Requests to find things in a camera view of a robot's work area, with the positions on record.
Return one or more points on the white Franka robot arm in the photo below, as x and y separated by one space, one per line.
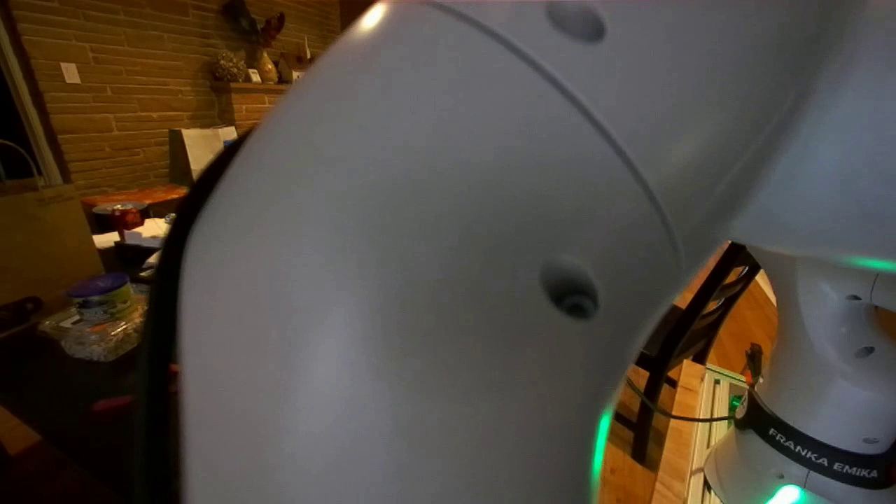
422 234

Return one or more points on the brick fireplace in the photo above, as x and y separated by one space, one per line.
252 103

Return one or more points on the black wooden chair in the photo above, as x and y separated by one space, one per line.
688 327

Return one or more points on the white board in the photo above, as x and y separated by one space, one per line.
206 150

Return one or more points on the vase with dried plants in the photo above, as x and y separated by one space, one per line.
255 47

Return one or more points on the white flat package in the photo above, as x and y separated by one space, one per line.
147 230

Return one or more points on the wooden bench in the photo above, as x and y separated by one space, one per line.
142 197

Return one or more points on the red bowl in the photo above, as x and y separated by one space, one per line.
115 215

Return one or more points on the blue lidded jar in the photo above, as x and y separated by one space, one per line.
103 297

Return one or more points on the clear plastic food container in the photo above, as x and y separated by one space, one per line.
94 338

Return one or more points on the red stick utensil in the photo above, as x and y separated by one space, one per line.
114 405

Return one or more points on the brown paper bag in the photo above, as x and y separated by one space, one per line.
42 241

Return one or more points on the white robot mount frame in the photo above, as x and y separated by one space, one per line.
714 439

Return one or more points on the white light switch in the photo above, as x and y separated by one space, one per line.
70 75

